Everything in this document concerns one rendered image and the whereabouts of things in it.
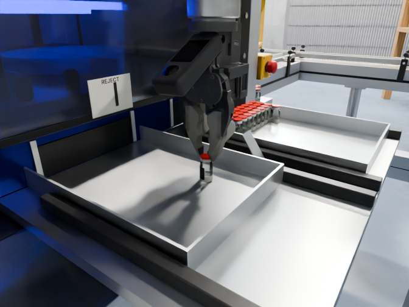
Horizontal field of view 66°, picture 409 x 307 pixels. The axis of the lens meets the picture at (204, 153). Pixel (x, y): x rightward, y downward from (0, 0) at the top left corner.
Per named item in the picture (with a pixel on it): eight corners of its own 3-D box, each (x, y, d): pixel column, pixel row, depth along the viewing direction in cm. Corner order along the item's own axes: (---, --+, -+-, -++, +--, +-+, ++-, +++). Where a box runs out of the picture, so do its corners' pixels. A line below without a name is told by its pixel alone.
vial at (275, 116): (269, 122, 82) (270, 105, 81) (272, 120, 84) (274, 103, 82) (277, 124, 81) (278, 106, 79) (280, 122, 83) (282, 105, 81)
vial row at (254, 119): (230, 138, 72) (230, 119, 70) (265, 119, 85) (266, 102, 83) (238, 140, 71) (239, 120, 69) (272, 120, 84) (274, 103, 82)
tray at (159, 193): (28, 186, 52) (22, 167, 51) (141, 139, 72) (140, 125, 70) (187, 276, 34) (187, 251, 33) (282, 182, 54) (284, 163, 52)
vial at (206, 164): (197, 180, 54) (196, 158, 52) (204, 175, 55) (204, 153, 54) (207, 184, 52) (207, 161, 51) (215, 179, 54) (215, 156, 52)
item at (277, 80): (229, 113, 104) (230, 64, 97) (192, 106, 112) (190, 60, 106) (301, 81, 155) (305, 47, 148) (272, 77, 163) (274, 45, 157)
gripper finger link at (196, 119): (217, 148, 57) (222, 99, 52) (198, 160, 52) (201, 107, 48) (203, 144, 58) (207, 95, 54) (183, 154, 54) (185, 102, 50)
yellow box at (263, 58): (240, 77, 99) (241, 53, 96) (251, 74, 105) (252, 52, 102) (262, 80, 95) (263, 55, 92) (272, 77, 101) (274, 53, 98)
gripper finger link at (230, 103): (235, 136, 48) (233, 77, 45) (230, 139, 47) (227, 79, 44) (210, 132, 51) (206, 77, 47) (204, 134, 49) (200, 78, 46)
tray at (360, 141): (202, 139, 72) (202, 125, 70) (255, 113, 91) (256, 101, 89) (363, 182, 53) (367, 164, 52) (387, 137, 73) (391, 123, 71)
